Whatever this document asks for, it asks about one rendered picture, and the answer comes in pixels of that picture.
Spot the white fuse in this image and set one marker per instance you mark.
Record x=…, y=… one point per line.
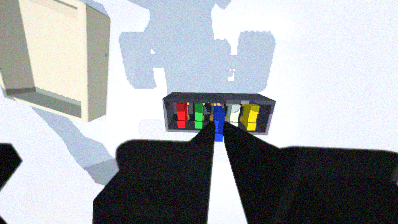
x=233, y=112

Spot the green fuse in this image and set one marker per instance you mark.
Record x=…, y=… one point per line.
x=198, y=115

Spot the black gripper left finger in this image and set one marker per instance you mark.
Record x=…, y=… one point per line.
x=172, y=160

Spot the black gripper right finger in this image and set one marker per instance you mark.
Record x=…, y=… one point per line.
x=267, y=177

